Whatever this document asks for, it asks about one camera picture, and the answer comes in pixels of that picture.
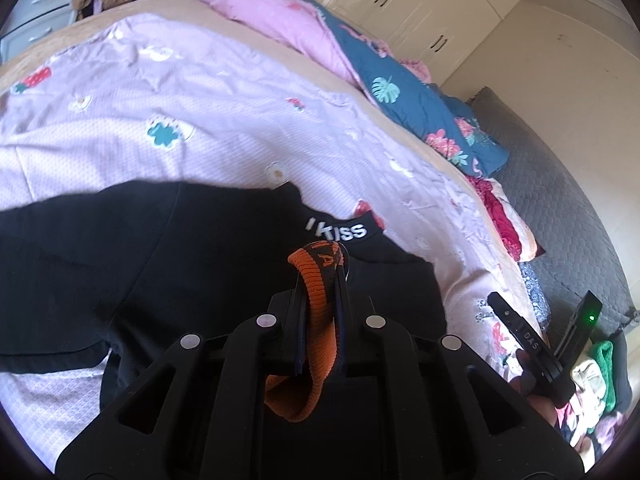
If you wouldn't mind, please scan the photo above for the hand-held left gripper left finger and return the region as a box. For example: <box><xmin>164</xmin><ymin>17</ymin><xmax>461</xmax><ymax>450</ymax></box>
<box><xmin>55</xmin><ymin>275</ymin><xmax>308</xmax><ymax>480</ymax></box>

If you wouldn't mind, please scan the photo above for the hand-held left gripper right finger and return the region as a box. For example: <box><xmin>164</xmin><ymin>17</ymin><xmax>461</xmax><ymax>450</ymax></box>
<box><xmin>335</xmin><ymin>260</ymin><xmax>586</xmax><ymax>480</ymax></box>

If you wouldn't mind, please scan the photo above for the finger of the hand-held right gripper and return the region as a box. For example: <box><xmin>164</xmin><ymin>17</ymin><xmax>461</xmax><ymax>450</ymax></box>
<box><xmin>487</xmin><ymin>291</ymin><xmax>528</xmax><ymax>343</ymax></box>

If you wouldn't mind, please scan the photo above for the black shirt with orange cuff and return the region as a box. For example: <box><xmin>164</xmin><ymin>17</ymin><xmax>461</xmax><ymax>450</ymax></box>
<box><xmin>0</xmin><ymin>180</ymin><xmax>449</xmax><ymax>480</ymax></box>

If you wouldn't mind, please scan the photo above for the pile of folded clothes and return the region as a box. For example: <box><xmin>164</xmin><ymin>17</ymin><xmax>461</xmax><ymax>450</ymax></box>
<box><xmin>554</xmin><ymin>397</ymin><xmax>618</xmax><ymax>463</ymax></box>

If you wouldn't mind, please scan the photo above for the person's right hand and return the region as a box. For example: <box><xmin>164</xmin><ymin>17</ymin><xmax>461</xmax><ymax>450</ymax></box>
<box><xmin>509</xmin><ymin>349</ymin><xmax>558</xmax><ymax>428</ymax></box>

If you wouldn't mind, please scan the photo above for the dark blue patterned cloth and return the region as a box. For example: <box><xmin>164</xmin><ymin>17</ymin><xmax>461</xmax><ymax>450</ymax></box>
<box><xmin>519</xmin><ymin>261</ymin><xmax>552</xmax><ymax>332</ymax></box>

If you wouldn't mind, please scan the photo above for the green cloth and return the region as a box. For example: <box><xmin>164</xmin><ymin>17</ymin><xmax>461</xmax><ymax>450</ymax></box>
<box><xmin>589</xmin><ymin>341</ymin><xmax>622</xmax><ymax>411</ymax></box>

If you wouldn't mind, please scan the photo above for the cream cloth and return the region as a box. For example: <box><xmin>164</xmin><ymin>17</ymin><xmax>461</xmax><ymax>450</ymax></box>
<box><xmin>570</xmin><ymin>359</ymin><xmax>608</xmax><ymax>411</ymax></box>

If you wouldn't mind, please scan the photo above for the red floral cloth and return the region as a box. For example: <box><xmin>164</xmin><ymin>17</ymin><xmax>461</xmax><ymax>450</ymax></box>
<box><xmin>467</xmin><ymin>175</ymin><xmax>546</xmax><ymax>262</ymax></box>

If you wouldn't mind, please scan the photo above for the grey quilted headboard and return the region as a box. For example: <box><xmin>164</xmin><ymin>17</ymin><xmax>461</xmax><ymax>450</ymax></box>
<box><xmin>465</xmin><ymin>86</ymin><xmax>636</xmax><ymax>341</ymax></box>

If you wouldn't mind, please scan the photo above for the purple printed bedsheet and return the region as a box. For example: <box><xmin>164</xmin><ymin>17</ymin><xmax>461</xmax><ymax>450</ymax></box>
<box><xmin>0</xmin><ymin>12</ymin><xmax>551</xmax><ymax>471</ymax></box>

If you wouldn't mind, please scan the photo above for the cream wardrobe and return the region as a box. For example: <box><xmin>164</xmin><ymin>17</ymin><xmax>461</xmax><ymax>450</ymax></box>
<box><xmin>252</xmin><ymin>0</ymin><xmax>526</xmax><ymax>81</ymax></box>

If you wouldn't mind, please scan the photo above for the pink quilt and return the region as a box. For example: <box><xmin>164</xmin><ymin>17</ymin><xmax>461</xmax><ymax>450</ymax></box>
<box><xmin>192</xmin><ymin>0</ymin><xmax>433</xmax><ymax>93</ymax></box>

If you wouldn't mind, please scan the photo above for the white drawer cabinet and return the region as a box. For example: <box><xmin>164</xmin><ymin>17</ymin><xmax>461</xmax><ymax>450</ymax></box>
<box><xmin>0</xmin><ymin>0</ymin><xmax>96</xmax><ymax>53</ymax></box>

